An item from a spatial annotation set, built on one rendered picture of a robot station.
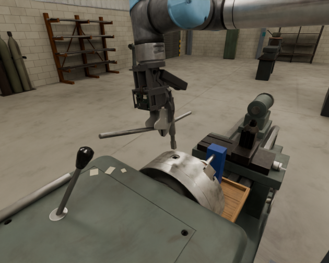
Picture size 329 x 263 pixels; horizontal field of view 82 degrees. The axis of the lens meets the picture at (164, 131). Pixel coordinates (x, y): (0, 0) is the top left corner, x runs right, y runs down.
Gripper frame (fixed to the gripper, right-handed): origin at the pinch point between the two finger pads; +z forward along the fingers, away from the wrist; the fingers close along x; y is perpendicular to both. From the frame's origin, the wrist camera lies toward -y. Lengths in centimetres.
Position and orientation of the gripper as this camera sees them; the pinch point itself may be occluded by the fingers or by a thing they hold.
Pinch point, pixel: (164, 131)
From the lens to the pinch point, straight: 58.0
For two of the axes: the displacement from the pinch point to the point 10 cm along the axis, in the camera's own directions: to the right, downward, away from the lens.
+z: 0.9, 9.3, 3.5
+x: 7.0, 1.9, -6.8
